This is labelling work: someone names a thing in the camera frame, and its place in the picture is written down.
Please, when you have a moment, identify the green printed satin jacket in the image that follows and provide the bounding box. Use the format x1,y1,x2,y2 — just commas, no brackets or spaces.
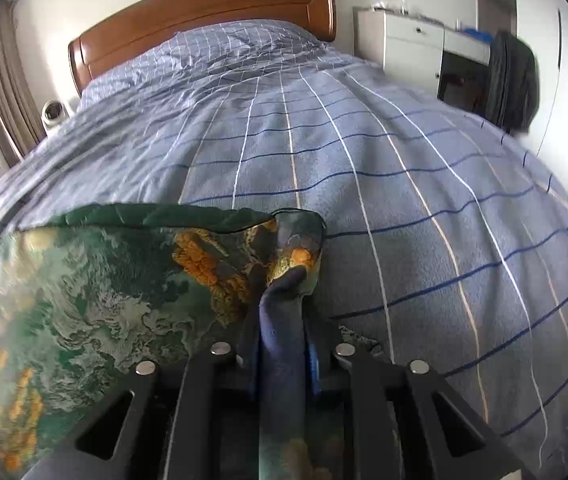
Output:
0,202,385,480

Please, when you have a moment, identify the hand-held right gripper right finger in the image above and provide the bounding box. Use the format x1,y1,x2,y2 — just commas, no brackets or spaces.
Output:
305,305,537,480

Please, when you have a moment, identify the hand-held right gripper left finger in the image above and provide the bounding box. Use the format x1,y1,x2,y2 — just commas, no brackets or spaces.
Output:
24,305,265,480

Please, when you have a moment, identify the wooden headboard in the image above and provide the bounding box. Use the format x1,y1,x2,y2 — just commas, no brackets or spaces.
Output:
68,0,337,99

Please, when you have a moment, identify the bed with blue checked duvet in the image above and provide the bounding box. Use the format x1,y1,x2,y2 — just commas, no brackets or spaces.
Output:
0,17,568,472

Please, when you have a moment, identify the dark jacket on chair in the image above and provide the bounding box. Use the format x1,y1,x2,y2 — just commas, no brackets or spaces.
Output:
484,30,540,134

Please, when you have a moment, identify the white table fan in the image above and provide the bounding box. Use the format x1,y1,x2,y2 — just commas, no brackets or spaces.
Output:
40,100,71,134

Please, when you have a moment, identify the white desk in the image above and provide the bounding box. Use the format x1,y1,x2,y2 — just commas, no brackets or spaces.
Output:
354,7,494,112

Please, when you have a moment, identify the beige curtain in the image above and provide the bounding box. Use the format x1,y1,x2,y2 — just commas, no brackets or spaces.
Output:
0,0,48,167

